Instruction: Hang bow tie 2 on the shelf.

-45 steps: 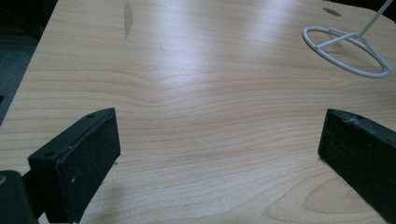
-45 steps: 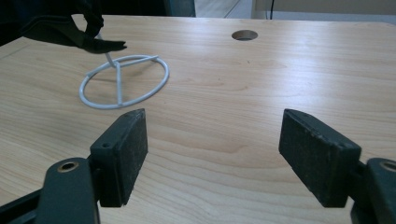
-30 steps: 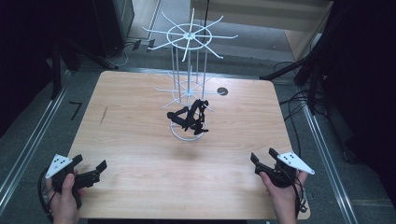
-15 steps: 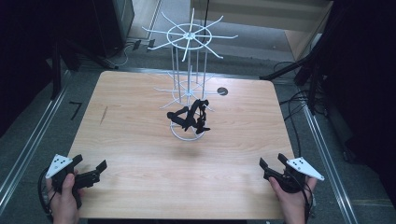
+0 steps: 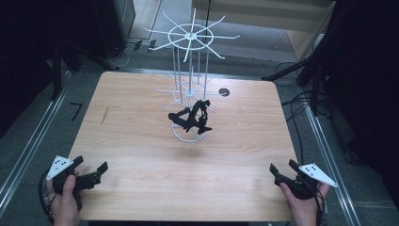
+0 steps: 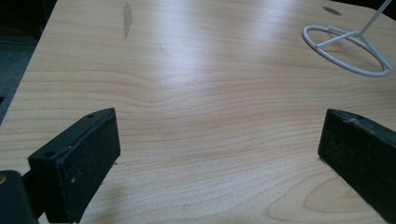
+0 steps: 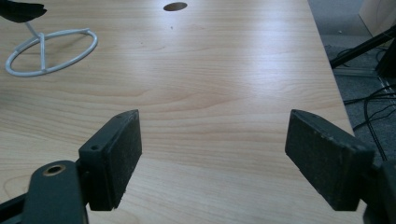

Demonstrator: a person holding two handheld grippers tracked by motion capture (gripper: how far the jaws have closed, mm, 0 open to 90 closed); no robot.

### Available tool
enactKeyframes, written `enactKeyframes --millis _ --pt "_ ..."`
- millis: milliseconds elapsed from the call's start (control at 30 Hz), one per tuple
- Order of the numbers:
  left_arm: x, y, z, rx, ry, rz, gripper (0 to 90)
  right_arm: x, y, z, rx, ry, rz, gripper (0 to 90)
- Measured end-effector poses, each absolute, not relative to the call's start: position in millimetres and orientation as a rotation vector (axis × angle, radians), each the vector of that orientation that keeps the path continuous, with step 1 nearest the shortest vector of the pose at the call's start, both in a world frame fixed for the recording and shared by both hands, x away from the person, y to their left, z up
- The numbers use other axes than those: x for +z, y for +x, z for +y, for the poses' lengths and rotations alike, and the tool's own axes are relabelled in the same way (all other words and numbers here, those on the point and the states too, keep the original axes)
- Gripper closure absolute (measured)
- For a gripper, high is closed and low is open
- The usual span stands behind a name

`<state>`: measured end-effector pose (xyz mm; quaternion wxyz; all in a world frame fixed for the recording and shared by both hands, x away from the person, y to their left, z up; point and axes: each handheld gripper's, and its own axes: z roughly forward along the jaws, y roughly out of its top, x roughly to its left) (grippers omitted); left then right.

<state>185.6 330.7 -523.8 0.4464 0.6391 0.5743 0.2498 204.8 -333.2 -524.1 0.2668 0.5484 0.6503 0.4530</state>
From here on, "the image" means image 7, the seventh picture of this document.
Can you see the black tripod leg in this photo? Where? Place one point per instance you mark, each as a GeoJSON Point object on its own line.
{"type": "Point", "coordinates": [364, 46]}

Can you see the round black table hole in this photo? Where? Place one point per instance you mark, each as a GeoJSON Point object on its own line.
{"type": "Point", "coordinates": [175, 6]}

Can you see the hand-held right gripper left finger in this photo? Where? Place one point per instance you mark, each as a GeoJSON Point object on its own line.
{"type": "Point", "coordinates": [118, 161]}

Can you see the metal floor rail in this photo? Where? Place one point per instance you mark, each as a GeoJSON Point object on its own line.
{"type": "Point", "coordinates": [358, 72]}

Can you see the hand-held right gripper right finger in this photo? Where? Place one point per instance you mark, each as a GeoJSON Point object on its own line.
{"type": "Point", "coordinates": [323, 161]}

